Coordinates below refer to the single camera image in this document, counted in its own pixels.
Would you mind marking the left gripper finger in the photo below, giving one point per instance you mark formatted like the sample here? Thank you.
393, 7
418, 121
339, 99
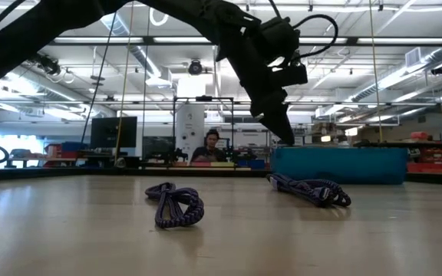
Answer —
282, 122
272, 128

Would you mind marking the blue plastic bin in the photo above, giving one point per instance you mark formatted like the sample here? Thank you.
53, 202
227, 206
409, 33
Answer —
336, 165

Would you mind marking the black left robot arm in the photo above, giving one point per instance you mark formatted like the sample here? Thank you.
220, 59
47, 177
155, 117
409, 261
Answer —
33, 34

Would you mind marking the blue storage bin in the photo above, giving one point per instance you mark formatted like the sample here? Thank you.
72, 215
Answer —
253, 164
75, 146

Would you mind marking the person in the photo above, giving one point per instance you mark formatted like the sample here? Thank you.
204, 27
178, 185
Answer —
207, 153

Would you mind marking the round black ceiling device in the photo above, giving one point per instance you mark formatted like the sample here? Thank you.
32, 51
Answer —
195, 68

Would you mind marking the white column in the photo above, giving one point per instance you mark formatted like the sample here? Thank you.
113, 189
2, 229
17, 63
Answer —
190, 122

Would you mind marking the small dark monitor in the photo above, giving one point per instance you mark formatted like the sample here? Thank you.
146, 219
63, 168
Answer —
157, 146

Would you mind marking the black storage shelf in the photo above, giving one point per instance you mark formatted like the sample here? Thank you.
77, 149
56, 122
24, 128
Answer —
397, 144

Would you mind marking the white vent box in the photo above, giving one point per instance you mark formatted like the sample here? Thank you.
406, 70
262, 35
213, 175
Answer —
413, 57

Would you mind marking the red storage bin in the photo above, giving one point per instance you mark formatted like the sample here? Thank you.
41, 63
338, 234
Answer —
428, 167
54, 151

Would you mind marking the large black monitor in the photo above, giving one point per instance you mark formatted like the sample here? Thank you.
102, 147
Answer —
107, 132

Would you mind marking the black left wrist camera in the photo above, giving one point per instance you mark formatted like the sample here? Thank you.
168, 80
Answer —
292, 75

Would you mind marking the black metal gantry frame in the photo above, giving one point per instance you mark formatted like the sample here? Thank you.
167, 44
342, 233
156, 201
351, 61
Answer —
203, 98

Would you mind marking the overhead frame light bar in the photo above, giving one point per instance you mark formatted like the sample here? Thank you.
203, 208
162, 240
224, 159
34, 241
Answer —
352, 40

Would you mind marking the black aluminium table frame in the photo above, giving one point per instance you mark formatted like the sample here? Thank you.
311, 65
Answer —
33, 173

